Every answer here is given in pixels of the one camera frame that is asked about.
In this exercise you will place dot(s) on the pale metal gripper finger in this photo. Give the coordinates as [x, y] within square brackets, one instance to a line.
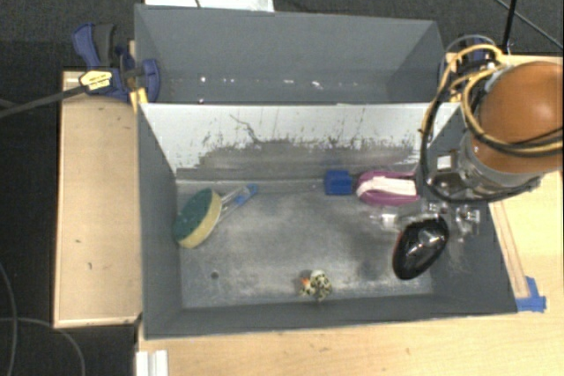
[412, 216]
[468, 221]

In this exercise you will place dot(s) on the black computer mouse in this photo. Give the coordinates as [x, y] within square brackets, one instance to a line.
[410, 266]

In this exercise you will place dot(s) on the blue block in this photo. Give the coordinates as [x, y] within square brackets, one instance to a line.
[338, 182]

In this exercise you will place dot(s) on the spotted toy animal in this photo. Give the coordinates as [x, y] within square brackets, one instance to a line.
[316, 285]

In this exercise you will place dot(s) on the grey metal bin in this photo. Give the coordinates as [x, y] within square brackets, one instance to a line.
[286, 233]

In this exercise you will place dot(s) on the clear tube with blue cap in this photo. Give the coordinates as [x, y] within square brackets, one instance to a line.
[238, 199]

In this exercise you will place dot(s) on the green and yellow sponge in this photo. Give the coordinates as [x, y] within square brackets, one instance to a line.
[196, 219]

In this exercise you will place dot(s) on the pale wood board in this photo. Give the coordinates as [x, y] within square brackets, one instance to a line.
[99, 211]

